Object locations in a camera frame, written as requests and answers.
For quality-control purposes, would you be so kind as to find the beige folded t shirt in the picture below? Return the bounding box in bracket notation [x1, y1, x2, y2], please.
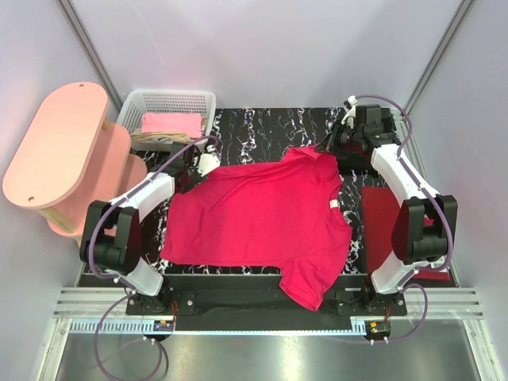
[130, 117, 208, 143]

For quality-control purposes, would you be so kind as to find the black folded t shirt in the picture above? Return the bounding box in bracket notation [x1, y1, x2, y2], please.
[330, 117, 398, 175]

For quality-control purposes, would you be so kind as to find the pink three tier shelf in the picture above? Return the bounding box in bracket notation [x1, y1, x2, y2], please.
[2, 82, 148, 241]

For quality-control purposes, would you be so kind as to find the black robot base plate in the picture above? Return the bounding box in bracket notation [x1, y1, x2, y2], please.
[126, 274, 407, 334]

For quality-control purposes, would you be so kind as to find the white plastic basket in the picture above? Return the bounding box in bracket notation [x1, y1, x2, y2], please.
[117, 90, 216, 152]

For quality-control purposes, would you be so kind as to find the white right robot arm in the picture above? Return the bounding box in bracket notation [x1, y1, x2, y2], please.
[316, 98, 458, 315]

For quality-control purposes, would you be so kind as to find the pink folded t shirt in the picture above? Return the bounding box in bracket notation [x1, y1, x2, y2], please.
[140, 113, 202, 138]

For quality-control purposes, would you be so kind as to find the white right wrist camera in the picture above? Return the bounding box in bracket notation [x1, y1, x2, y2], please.
[341, 95, 358, 128]

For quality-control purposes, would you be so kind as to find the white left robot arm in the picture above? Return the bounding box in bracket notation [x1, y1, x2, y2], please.
[79, 141, 218, 298]

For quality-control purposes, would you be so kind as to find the red t shirt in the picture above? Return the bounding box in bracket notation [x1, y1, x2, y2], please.
[160, 147, 352, 311]

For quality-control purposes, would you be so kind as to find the left orange connector board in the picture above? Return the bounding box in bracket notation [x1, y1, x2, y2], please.
[153, 317, 175, 332]

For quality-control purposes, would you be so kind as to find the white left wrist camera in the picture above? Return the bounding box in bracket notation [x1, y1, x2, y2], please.
[196, 146, 221, 177]

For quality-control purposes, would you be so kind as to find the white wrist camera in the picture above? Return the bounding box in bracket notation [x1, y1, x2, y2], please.
[196, 146, 221, 177]
[341, 95, 358, 128]

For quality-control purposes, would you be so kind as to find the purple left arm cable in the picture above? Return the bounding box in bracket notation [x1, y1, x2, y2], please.
[89, 135, 222, 378]

